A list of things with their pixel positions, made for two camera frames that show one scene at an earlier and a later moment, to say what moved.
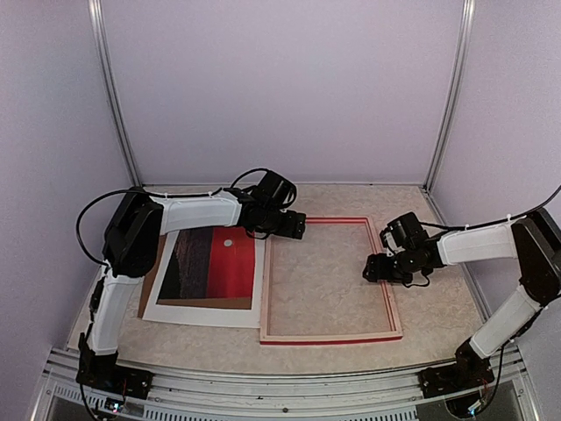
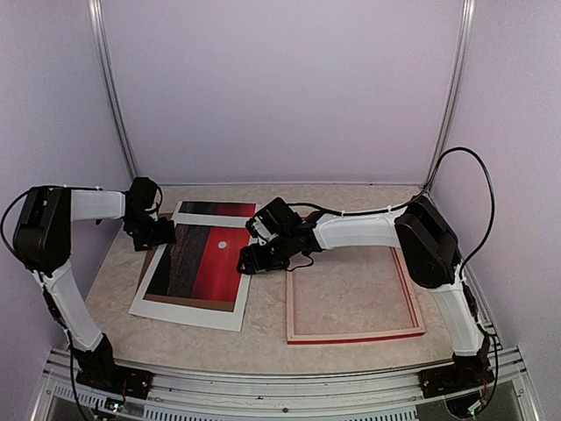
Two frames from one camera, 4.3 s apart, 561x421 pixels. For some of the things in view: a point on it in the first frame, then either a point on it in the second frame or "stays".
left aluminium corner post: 103,52 stays
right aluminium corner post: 467,15 stays
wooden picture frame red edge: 324,338 to 291,338
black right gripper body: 401,270 to 278,256
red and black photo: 210,262 stays
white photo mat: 207,316 to 229,319
